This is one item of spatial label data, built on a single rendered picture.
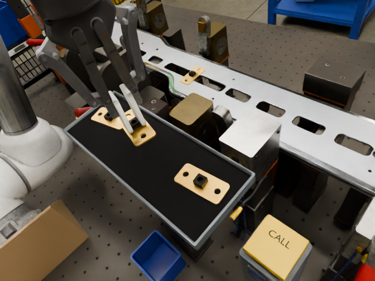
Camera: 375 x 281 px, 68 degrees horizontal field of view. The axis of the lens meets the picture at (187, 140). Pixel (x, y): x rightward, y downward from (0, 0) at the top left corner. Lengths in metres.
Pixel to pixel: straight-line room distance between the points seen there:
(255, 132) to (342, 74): 0.34
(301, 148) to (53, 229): 0.70
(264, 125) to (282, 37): 1.04
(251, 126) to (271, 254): 0.26
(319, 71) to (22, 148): 0.87
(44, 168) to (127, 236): 0.34
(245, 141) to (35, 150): 0.66
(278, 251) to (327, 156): 0.33
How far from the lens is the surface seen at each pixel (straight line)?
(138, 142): 0.44
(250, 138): 0.54
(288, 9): 2.89
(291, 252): 0.39
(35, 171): 1.00
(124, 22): 0.38
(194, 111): 0.65
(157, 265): 0.90
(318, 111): 0.75
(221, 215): 0.40
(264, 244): 0.39
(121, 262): 0.94
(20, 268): 0.97
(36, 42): 1.10
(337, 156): 0.67
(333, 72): 0.82
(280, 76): 1.32
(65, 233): 0.95
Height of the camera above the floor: 1.53
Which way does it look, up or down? 49 degrees down
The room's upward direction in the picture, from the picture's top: 17 degrees counter-clockwise
